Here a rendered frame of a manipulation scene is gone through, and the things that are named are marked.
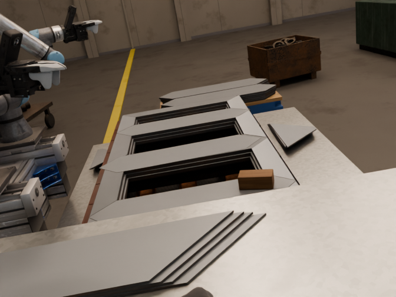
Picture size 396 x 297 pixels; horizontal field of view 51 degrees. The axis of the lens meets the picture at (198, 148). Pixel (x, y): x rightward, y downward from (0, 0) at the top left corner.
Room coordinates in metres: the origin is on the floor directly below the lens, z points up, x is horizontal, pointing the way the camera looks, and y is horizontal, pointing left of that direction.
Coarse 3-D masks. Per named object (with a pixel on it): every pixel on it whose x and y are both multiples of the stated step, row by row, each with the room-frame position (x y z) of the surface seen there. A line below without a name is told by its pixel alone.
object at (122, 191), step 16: (176, 112) 2.43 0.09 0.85; (192, 112) 2.42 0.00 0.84; (176, 128) 2.10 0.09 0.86; (192, 128) 2.09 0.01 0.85; (208, 128) 2.09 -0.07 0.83; (224, 128) 2.08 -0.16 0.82; (240, 128) 1.93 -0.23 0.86; (256, 144) 1.68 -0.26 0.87; (192, 160) 1.65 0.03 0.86; (208, 160) 1.64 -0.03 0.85; (224, 160) 1.65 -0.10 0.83; (240, 160) 1.64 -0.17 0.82; (256, 160) 1.55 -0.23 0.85; (128, 176) 1.64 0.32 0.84; (144, 176) 1.64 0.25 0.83; (160, 176) 1.64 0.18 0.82
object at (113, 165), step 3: (117, 159) 1.79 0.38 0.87; (111, 162) 1.77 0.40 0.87; (114, 162) 1.76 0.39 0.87; (117, 162) 1.75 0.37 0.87; (108, 165) 1.74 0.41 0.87; (111, 165) 1.73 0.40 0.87; (114, 165) 1.73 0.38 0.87; (117, 165) 1.72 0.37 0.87; (105, 168) 1.71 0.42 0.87; (108, 168) 1.70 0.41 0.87; (111, 168) 1.70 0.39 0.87; (114, 168) 1.69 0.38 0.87; (117, 168) 1.69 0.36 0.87; (114, 171) 1.65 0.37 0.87
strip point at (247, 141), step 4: (240, 136) 1.81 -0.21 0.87; (244, 136) 1.80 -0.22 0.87; (248, 136) 1.79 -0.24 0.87; (252, 136) 1.79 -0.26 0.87; (244, 140) 1.75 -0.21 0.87; (248, 140) 1.74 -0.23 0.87; (252, 140) 1.74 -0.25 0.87; (256, 140) 1.73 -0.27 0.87; (244, 144) 1.71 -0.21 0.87; (248, 144) 1.70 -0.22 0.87
